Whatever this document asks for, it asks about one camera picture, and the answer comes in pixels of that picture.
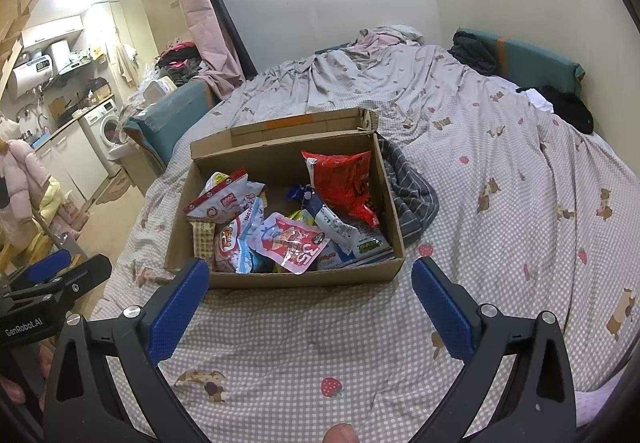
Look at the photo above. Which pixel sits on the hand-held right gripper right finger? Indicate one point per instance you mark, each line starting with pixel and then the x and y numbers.
pixel 447 313

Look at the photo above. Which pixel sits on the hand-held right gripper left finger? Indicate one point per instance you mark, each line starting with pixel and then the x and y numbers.
pixel 175 313

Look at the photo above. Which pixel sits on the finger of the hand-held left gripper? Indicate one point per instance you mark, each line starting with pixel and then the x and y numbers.
pixel 50 265
pixel 82 280

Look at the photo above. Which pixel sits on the checkered tan wafer packet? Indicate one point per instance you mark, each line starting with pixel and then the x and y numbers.
pixel 204 240

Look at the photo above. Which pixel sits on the light blue white snack bag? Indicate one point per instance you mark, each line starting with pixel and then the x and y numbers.
pixel 230 243

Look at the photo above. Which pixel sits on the white snack bag red edge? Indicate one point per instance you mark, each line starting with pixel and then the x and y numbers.
pixel 222 195

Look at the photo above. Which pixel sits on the blue white cookie bag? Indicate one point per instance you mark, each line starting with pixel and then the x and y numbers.
pixel 345 233

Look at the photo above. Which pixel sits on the pink red snack pouch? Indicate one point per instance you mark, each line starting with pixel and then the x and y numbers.
pixel 295 243

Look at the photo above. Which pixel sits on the red chip bag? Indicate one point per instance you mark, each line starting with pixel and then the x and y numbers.
pixel 345 183

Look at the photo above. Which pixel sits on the blue yellow snack bag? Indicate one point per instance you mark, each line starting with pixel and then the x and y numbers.
pixel 297 193

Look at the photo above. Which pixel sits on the brown cardboard box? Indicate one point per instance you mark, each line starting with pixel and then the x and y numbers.
pixel 280 163

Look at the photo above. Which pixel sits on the person's left hand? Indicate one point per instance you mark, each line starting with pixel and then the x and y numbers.
pixel 15 390

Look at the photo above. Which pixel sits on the person's right hand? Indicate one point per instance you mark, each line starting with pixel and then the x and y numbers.
pixel 341 435

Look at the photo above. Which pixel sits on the pale yellow garment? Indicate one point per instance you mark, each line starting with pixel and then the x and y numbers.
pixel 51 200

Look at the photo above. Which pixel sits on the printed checkered blanket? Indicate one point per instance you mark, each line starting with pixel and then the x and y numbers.
pixel 500 248

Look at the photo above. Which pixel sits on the pink puffer jacket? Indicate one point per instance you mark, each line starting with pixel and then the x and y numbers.
pixel 20 178

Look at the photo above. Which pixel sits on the brown floor rug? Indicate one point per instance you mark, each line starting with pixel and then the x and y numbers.
pixel 114 188

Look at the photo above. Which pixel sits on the white kitchen cabinet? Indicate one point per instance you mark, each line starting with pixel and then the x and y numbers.
pixel 70 163

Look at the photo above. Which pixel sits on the grey striped cloth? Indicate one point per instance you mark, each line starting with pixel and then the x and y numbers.
pixel 410 193

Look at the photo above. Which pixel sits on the white washing machine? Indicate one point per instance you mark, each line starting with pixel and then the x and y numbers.
pixel 100 130

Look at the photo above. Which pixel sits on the pink cloth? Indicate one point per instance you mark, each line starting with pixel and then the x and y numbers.
pixel 600 403

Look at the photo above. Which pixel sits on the teal padded bed board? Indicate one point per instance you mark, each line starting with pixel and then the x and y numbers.
pixel 165 118

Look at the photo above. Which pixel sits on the white water heater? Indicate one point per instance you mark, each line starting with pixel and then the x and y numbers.
pixel 30 75

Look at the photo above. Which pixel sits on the white plastic container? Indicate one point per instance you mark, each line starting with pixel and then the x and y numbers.
pixel 160 90

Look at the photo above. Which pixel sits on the hanging cream towel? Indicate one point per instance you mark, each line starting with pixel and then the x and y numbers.
pixel 126 63

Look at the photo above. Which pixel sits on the white cloth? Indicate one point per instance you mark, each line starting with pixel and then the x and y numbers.
pixel 539 100

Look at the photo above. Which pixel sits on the black garment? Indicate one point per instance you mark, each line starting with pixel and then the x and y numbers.
pixel 570 110

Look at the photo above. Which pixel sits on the pile of mixed clothes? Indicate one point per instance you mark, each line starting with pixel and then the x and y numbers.
pixel 180 60

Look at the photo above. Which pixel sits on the dark clothes heap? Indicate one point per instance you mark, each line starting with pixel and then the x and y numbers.
pixel 472 50

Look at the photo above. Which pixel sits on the teal cushion orange stripe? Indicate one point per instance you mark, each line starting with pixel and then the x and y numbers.
pixel 535 58

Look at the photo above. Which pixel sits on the pink curtain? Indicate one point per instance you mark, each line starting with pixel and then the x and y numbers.
pixel 200 23

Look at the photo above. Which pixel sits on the white wall cabinet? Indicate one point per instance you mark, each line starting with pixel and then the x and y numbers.
pixel 52 30

